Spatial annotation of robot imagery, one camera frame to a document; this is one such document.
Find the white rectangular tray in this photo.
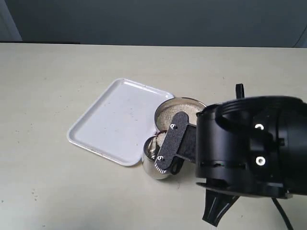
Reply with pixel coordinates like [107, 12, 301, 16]
[67, 78, 174, 167]

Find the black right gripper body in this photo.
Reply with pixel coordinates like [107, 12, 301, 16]
[177, 84, 307, 198]

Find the steel bowl of rice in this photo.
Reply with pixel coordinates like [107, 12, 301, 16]
[154, 97, 207, 134]

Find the small steel cup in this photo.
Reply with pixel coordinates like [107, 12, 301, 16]
[142, 135, 174, 180]

